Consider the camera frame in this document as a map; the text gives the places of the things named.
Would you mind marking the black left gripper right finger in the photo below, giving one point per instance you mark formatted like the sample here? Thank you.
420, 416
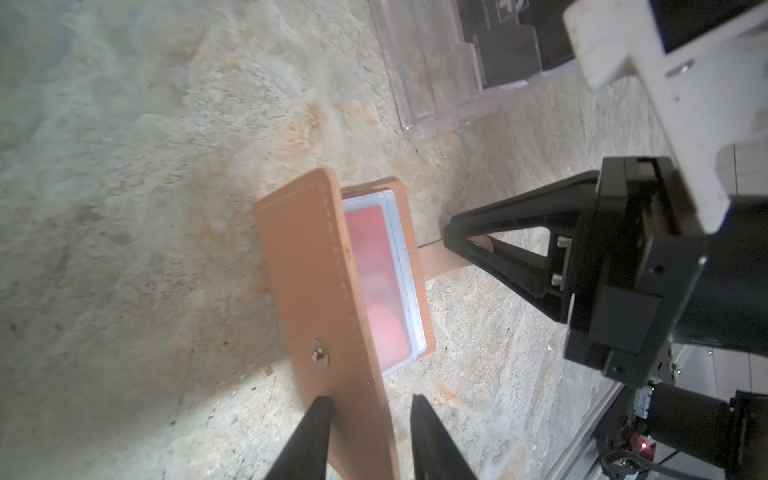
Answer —
435, 454

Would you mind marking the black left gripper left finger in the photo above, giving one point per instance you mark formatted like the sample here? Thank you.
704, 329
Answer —
305, 456

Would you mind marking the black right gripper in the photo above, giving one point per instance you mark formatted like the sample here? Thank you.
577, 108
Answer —
646, 282

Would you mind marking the dark red card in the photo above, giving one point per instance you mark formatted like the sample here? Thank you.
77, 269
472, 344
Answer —
379, 284

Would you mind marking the clear acrylic card stand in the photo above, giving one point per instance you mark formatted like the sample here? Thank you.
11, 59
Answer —
431, 70

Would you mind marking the black card in stand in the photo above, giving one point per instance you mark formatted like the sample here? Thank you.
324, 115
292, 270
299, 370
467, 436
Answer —
514, 40

